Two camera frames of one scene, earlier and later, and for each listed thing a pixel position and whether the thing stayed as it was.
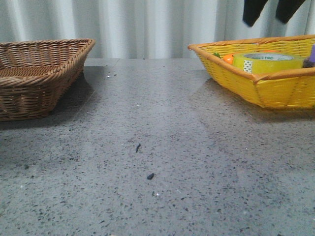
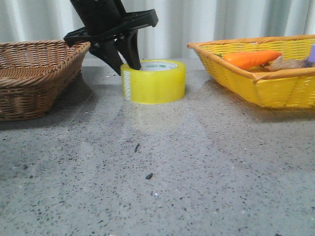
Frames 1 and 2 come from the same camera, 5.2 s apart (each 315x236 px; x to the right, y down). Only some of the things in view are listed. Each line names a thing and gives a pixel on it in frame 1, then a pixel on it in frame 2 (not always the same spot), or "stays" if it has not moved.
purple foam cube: [312, 56] stays
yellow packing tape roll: [260, 62] -> [158, 81]
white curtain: [147, 29] stays
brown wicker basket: [35, 74] stays
